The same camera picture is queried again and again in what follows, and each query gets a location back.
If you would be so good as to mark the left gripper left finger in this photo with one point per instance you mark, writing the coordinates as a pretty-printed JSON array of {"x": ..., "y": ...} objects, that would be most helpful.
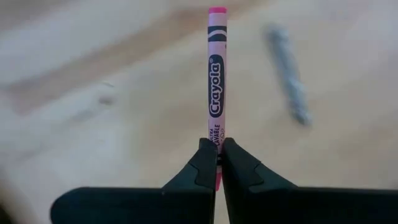
[{"x": 155, "y": 205}]

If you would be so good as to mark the pink crayon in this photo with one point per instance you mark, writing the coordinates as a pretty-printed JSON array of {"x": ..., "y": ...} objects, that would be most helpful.
[{"x": 216, "y": 77}]

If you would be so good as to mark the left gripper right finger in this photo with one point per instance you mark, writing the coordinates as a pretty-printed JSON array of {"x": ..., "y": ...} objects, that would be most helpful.
[{"x": 280, "y": 205}]

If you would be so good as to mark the grey crayon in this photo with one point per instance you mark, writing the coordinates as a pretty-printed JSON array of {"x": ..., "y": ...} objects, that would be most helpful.
[{"x": 287, "y": 74}]

